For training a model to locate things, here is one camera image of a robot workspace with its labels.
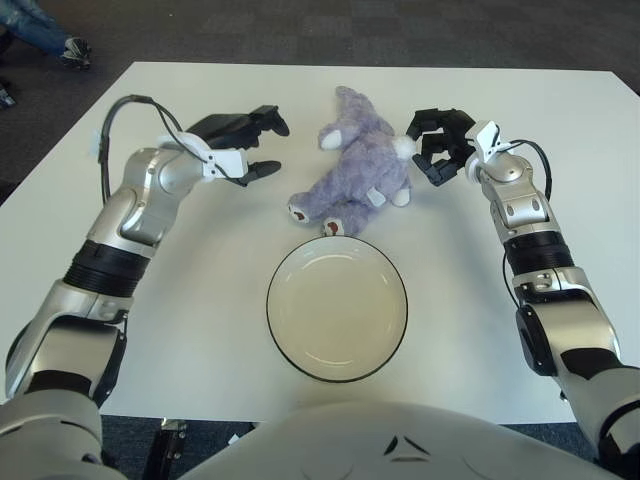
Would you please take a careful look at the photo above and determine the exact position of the white plate with black rim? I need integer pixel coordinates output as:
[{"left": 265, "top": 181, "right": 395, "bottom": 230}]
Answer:
[{"left": 265, "top": 234, "right": 413, "bottom": 385}]

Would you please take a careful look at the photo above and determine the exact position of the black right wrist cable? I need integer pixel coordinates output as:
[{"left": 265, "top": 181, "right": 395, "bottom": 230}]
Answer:
[{"left": 509, "top": 138, "right": 555, "bottom": 199}]

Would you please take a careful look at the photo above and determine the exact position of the purple plush bunny doll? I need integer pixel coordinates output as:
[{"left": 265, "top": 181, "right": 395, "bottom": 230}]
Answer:
[{"left": 286, "top": 85, "right": 416, "bottom": 237}]

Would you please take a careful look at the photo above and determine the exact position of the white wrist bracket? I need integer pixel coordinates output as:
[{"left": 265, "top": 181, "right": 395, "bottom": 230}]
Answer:
[
  {"left": 159, "top": 130, "right": 249, "bottom": 181},
  {"left": 462, "top": 119, "right": 516, "bottom": 174}
]

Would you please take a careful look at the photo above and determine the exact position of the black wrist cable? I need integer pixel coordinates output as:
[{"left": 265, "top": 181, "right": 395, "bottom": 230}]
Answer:
[
  {"left": 509, "top": 138, "right": 555, "bottom": 199},
  {"left": 97, "top": 93, "right": 211, "bottom": 201}
]

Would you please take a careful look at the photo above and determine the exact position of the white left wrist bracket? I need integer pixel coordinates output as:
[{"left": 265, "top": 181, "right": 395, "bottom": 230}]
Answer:
[{"left": 159, "top": 130, "right": 249, "bottom": 181}]

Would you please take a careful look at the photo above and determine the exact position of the black metal frame part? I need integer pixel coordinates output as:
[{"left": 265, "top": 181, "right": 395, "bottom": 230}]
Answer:
[{"left": 147, "top": 418, "right": 190, "bottom": 480}]

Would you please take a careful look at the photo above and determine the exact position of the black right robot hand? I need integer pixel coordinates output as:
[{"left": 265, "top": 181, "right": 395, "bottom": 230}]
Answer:
[{"left": 404, "top": 106, "right": 479, "bottom": 189}]

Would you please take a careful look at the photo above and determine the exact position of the person leg in blue jeans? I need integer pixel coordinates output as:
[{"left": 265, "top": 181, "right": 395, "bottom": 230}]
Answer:
[{"left": 0, "top": 0, "right": 69, "bottom": 56}]

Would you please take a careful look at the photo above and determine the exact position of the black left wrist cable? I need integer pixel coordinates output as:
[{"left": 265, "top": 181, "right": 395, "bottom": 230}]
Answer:
[{"left": 97, "top": 93, "right": 211, "bottom": 201}]

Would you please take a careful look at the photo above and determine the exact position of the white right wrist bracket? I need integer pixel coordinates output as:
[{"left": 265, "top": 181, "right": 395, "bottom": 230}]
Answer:
[{"left": 462, "top": 119, "right": 516, "bottom": 174}]

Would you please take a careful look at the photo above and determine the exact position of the grey white sneaker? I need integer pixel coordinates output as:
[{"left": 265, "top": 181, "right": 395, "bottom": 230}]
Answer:
[{"left": 59, "top": 37, "right": 94, "bottom": 70}]

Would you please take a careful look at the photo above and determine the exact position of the grey robot torso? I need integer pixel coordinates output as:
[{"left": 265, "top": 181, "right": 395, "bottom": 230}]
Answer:
[{"left": 174, "top": 399, "right": 611, "bottom": 480}]

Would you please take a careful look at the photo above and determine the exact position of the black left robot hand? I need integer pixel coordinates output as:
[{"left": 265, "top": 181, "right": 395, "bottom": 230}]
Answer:
[{"left": 187, "top": 103, "right": 291, "bottom": 189}]

